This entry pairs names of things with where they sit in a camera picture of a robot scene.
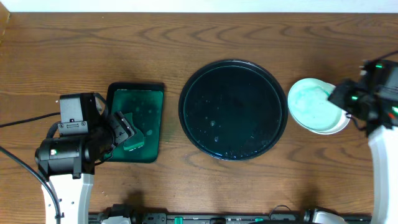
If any green sponge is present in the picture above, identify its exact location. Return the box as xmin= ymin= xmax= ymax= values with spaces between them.
xmin=123 ymin=113 xmax=145 ymax=151

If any white plate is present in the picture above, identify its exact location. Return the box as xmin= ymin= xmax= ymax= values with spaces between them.
xmin=290 ymin=82 xmax=351 ymax=135

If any pale green plate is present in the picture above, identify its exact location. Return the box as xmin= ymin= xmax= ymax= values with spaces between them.
xmin=287 ymin=77 xmax=345 ymax=131

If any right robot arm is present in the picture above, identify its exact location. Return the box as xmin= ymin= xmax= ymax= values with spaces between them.
xmin=328 ymin=58 xmax=397 ymax=223

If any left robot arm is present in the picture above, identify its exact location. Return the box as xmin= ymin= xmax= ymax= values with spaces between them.
xmin=35 ymin=93 xmax=136 ymax=223

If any black rectangular water tray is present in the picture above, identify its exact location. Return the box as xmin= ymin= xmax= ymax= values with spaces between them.
xmin=106 ymin=82 xmax=164 ymax=163

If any round black tray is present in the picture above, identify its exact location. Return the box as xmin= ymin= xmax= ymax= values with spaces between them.
xmin=178 ymin=59 xmax=288 ymax=161

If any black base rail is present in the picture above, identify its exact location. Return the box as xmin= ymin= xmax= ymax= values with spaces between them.
xmin=88 ymin=204 xmax=372 ymax=224

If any left black cable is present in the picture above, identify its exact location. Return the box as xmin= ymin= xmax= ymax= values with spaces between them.
xmin=0 ymin=111 xmax=63 ymax=224

